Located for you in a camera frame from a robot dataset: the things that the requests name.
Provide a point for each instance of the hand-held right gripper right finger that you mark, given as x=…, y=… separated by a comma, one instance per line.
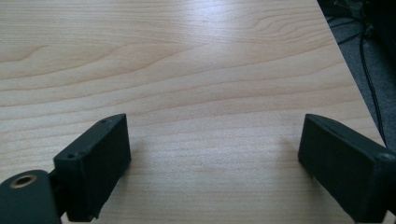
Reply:
x=345, y=168

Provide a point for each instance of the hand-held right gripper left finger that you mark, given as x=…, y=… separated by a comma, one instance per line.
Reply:
x=93, y=168

